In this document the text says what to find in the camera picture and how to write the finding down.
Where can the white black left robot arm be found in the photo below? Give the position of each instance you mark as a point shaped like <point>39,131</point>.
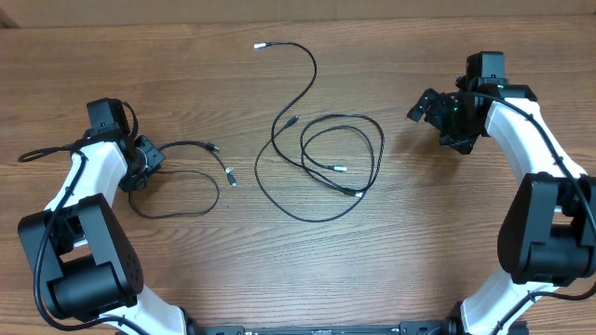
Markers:
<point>86,272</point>

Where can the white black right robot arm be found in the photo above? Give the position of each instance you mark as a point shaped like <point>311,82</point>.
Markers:
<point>547,239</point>

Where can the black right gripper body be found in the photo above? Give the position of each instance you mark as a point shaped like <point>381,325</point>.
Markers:
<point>431,110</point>

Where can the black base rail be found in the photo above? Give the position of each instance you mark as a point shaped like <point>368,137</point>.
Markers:
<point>326,329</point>

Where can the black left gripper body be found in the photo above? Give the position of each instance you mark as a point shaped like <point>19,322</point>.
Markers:
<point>150,156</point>

